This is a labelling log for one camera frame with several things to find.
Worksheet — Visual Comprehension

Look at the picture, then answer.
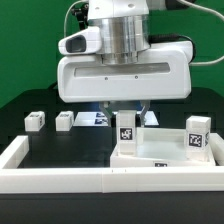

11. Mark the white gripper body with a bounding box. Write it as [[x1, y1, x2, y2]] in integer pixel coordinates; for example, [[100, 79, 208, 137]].
[[57, 41, 193, 102]]

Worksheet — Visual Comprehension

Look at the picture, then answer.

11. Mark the white cable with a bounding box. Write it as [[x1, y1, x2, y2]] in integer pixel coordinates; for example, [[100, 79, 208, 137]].
[[63, 0, 88, 90]]

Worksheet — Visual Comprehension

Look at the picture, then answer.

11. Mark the white square table top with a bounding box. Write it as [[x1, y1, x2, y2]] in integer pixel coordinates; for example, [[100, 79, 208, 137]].
[[110, 128, 224, 168]]

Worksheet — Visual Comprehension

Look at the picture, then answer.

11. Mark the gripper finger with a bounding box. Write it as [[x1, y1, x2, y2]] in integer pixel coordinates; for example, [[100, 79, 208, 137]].
[[99, 101, 116, 127], [139, 100, 150, 126]]

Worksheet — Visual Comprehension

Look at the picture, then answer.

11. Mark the white U-shaped obstacle fence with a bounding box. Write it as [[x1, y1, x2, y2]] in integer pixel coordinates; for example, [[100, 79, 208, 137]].
[[0, 135, 224, 194]]

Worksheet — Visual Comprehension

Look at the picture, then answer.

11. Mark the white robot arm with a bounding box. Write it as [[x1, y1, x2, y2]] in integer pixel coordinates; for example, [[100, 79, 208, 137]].
[[57, 0, 224, 118]]

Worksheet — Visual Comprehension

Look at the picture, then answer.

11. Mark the white sheet with tags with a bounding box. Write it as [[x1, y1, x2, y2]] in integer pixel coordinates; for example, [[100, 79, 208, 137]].
[[73, 111, 159, 127]]

